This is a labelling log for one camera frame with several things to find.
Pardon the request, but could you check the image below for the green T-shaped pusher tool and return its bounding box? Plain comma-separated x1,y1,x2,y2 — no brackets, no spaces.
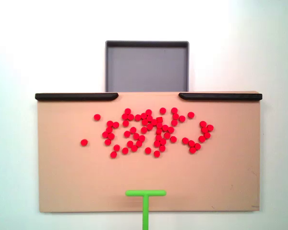
125,189,167,230

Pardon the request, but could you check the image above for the grey shallow tray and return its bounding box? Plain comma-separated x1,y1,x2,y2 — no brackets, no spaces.
105,40,190,92

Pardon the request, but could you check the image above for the beige work board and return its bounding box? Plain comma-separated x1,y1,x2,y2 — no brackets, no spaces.
37,91,261,213

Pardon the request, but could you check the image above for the black edge rail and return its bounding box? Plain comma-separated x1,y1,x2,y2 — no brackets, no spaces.
178,92,263,102
35,92,119,102

